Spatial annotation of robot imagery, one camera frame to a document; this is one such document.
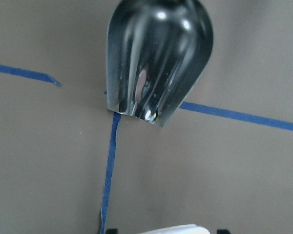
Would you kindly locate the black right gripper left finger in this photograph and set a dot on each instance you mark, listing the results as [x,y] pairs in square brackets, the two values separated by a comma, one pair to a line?
[112,231]

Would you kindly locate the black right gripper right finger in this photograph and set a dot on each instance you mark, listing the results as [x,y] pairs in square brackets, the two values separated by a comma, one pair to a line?
[222,231]

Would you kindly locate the metal scoop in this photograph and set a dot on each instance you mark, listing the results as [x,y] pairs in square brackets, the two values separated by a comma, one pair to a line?
[155,53]

